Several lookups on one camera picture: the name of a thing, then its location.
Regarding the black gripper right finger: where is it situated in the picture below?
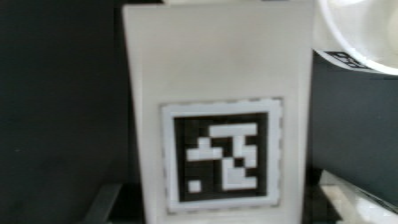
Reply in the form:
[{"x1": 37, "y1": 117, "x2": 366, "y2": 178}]
[{"x1": 307, "y1": 186, "x2": 344, "y2": 224}]

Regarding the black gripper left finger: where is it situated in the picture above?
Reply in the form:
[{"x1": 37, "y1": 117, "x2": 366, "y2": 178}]
[{"x1": 81, "y1": 184, "x2": 122, "y2": 224}]

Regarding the white round stool seat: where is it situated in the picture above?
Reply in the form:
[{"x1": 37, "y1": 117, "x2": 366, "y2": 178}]
[{"x1": 312, "y1": 0, "x2": 398, "y2": 76}]

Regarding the white fence wall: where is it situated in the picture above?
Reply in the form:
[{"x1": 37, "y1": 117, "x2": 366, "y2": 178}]
[{"x1": 319, "y1": 172, "x2": 398, "y2": 224}]

